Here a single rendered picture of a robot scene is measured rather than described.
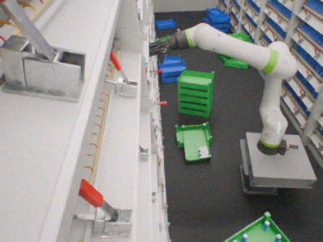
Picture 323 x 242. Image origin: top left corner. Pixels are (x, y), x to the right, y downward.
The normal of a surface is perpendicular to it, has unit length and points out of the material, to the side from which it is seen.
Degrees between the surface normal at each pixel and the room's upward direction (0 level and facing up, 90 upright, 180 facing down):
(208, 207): 0
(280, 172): 2
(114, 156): 18
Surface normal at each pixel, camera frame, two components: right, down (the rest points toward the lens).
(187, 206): 0.01, -0.75
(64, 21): 0.31, -0.74
